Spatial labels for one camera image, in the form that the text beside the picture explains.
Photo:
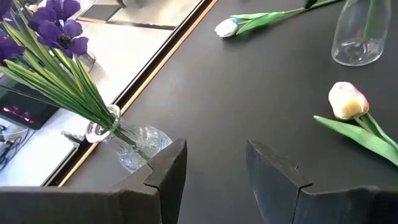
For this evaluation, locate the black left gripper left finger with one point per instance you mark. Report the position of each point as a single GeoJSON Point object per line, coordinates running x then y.
{"type": "Point", "coordinates": [140, 202]}

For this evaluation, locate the textured round clear glass vase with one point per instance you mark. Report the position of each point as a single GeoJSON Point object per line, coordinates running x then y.
{"type": "Point", "coordinates": [140, 146]}

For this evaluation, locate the smooth clear glass bottle vase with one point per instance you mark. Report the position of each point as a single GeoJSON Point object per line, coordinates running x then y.
{"type": "Point", "coordinates": [345, 46]}

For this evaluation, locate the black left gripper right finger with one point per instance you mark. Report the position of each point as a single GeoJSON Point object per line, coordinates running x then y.
{"type": "Point", "coordinates": [280, 199]}

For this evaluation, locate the pink and yellow tulip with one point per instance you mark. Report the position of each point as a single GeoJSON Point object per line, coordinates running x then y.
{"type": "Point", "coordinates": [348, 101]}

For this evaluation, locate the white and blue tulip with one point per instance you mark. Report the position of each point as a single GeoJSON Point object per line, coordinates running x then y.
{"type": "Point", "coordinates": [227, 27]}

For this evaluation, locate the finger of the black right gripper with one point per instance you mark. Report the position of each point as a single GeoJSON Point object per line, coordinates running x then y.
{"type": "Point", "coordinates": [310, 3]}

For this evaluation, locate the black table mat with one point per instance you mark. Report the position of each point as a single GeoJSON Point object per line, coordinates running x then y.
{"type": "Point", "coordinates": [217, 93]}

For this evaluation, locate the purple artificial flower bunch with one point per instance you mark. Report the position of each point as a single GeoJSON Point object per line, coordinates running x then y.
{"type": "Point", "coordinates": [62, 31]}

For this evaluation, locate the black device with red lights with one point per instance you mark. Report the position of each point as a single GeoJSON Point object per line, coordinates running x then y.
{"type": "Point", "coordinates": [21, 109]}

